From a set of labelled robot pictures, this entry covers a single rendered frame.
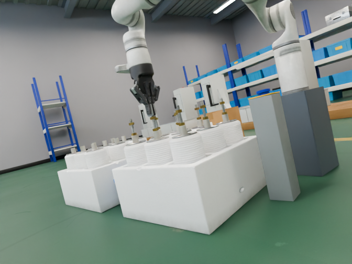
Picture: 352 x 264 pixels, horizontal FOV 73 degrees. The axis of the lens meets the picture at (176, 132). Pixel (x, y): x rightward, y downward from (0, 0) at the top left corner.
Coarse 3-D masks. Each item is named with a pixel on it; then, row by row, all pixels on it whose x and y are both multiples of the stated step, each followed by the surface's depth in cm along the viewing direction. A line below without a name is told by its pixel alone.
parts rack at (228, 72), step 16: (304, 16) 505; (320, 32) 438; (336, 32) 467; (224, 48) 623; (240, 48) 651; (240, 64) 592; (256, 64) 625; (320, 64) 502; (256, 80) 567; (272, 80) 595
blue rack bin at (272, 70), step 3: (270, 66) 531; (273, 66) 525; (264, 69) 545; (267, 69) 539; (270, 69) 533; (273, 69) 527; (276, 69) 523; (264, 72) 547; (267, 72) 541; (270, 72) 535; (273, 72) 529; (276, 72) 525; (264, 75) 549; (267, 75) 543; (270, 75) 537
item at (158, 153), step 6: (168, 138) 75; (150, 144) 74; (156, 144) 73; (162, 144) 73; (168, 144) 74; (150, 150) 74; (156, 150) 73; (162, 150) 73; (168, 150) 74; (150, 156) 74; (156, 156) 73; (162, 156) 73; (168, 156) 74; (150, 162) 75; (156, 162) 74; (162, 162) 73
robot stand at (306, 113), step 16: (288, 96) 85; (304, 96) 81; (320, 96) 86; (288, 112) 86; (304, 112) 82; (320, 112) 85; (288, 128) 88; (304, 128) 83; (320, 128) 84; (304, 144) 84; (320, 144) 83; (304, 160) 85; (320, 160) 82; (336, 160) 88; (320, 176) 82
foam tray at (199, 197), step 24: (240, 144) 77; (120, 168) 84; (144, 168) 73; (168, 168) 65; (192, 168) 59; (216, 168) 66; (240, 168) 75; (120, 192) 85; (144, 192) 75; (168, 192) 67; (192, 192) 61; (216, 192) 64; (240, 192) 73; (144, 216) 78; (168, 216) 69; (192, 216) 63; (216, 216) 63
